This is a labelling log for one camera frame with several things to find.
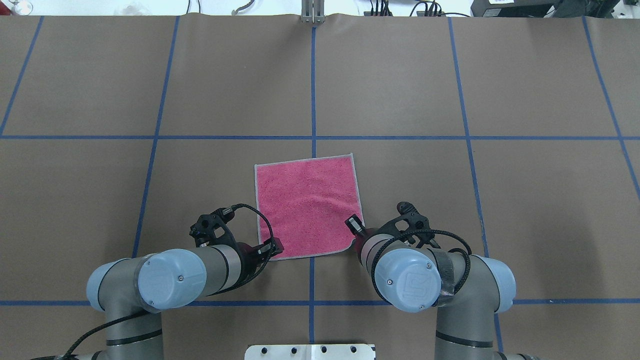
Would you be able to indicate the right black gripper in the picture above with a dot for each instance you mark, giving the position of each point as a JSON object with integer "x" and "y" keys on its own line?
{"x": 358, "y": 233}

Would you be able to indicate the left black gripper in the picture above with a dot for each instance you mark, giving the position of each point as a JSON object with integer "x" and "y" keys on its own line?
{"x": 246, "y": 251}

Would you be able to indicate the pink square towel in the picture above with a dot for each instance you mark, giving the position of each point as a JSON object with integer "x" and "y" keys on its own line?
{"x": 307, "y": 202}

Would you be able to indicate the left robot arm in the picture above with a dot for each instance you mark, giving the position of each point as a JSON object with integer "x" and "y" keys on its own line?
{"x": 133, "y": 293}

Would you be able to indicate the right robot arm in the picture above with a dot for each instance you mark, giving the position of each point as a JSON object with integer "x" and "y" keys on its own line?
{"x": 414, "y": 267}

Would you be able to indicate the black printer box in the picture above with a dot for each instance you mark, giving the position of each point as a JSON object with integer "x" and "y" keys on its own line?
{"x": 513, "y": 8}

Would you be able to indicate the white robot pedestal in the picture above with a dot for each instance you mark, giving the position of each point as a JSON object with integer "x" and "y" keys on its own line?
{"x": 336, "y": 351}

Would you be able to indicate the aluminium frame post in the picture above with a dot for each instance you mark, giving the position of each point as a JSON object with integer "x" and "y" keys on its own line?
{"x": 313, "y": 12}

